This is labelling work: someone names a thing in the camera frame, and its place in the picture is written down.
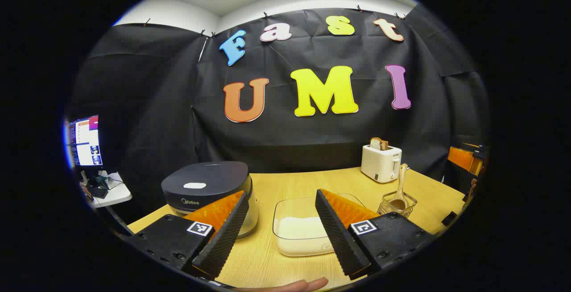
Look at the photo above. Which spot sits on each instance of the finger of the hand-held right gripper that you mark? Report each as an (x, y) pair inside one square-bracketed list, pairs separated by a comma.
[(461, 158)]

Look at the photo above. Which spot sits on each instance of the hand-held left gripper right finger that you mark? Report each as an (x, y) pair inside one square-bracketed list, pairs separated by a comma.
[(339, 238)]

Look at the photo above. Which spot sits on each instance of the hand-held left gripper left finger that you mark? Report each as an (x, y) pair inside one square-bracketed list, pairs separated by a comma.
[(227, 234)]

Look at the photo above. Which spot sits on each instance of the wooden spoon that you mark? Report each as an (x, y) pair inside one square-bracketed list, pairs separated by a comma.
[(401, 185)]

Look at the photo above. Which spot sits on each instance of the black rice cooker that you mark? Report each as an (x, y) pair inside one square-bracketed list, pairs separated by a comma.
[(205, 176)]

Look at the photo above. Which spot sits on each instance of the clear plastic container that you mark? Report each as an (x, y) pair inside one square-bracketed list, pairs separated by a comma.
[(303, 248)]

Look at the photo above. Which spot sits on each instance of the white toaster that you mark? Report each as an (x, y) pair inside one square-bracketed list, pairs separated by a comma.
[(379, 162)]

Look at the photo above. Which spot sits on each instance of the bread slice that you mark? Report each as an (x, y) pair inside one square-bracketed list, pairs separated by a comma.
[(377, 144)]

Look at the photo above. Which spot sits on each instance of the white side table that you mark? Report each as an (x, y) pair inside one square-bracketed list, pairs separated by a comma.
[(118, 195)]

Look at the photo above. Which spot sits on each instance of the clear plastic bag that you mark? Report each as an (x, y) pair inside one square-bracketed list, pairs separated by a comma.
[(109, 179)]

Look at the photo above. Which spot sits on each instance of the black keyboard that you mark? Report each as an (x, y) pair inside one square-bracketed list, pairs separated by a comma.
[(98, 192)]

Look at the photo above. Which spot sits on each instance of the computer monitor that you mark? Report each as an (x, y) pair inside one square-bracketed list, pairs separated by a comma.
[(84, 142)]

